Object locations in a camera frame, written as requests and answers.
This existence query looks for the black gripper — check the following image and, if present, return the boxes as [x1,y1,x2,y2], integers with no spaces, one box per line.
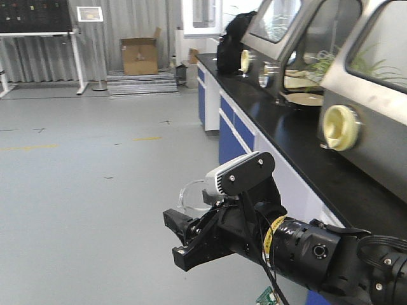
[163,181,287,271]

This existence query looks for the clear glass beaker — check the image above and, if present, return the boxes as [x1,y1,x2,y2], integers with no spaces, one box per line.
[177,179,210,217]

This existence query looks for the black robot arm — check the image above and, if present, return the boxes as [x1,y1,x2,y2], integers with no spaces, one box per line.
[163,177,406,304]

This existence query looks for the white window cabinet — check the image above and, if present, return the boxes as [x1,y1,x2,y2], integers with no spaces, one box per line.
[181,0,222,39]

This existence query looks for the green circuit board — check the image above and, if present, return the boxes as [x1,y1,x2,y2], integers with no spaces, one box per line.
[256,286,280,305]

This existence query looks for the blue and white cabinets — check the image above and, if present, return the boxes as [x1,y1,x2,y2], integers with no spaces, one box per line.
[196,61,347,305]

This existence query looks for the metal floor grating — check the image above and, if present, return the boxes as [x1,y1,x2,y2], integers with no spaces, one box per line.
[107,69,178,96]

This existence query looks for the black lab bench counter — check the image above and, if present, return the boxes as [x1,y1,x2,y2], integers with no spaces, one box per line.
[198,54,406,238]

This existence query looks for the round cream plate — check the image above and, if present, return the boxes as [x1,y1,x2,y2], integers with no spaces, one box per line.
[284,93,324,107]

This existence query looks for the cream glove port far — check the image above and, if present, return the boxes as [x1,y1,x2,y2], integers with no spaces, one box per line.
[240,49,256,74]

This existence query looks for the cream glove port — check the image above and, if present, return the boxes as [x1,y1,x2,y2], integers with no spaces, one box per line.
[240,49,256,74]
[322,105,361,152]

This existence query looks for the cream glove port near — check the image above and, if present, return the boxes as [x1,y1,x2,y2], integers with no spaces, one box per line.
[322,105,361,152]

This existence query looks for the small cardboard box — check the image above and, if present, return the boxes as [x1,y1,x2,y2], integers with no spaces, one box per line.
[188,48,199,64]

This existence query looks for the brown cardboard box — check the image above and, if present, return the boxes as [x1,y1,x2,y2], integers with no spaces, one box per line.
[121,27,162,76]

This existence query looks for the black bag on counter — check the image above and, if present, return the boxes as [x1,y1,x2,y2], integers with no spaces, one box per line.
[216,11,258,75]

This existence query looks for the grey curtain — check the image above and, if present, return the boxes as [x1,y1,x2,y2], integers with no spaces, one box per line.
[1,1,182,83]

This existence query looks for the steel glove box far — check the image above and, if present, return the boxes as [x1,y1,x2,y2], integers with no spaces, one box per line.
[242,0,365,105]

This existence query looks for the steel glove box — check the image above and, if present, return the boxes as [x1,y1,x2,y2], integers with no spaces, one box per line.
[318,1,406,200]
[242,0,365,105]

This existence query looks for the steel glove box near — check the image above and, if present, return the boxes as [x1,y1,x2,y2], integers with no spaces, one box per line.
[318,1,406,200]

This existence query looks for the framed picture sign stand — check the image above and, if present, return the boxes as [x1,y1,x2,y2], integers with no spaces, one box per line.
[76,6,107,92]

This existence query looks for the black pegboard panel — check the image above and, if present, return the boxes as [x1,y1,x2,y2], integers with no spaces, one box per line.
[1,0,72,34]

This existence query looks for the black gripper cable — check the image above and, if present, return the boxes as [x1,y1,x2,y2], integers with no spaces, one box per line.
[254,206,291,305]

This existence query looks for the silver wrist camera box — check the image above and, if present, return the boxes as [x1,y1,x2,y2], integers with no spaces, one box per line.
[204,151,275,198]

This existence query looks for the white frame table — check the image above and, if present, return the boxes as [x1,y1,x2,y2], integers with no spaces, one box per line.
[1,27,89,98]

